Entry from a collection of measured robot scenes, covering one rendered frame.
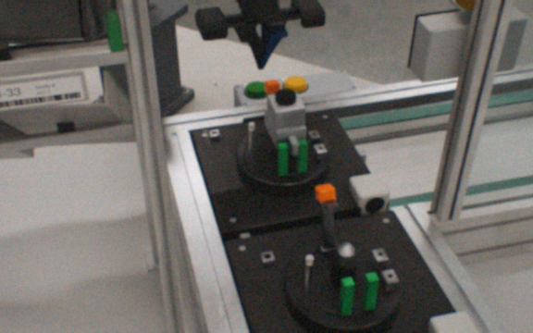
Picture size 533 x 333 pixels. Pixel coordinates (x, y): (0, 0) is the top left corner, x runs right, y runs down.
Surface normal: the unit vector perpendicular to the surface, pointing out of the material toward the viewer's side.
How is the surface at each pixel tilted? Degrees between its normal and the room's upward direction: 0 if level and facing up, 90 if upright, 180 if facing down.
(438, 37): 90
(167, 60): 90
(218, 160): 0
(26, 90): 90
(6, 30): 65
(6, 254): 0
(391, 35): 0
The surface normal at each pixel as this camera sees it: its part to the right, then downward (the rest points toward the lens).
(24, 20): 0.08, 0.24
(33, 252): 0.00, -0.78
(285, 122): 0.27, 0.61
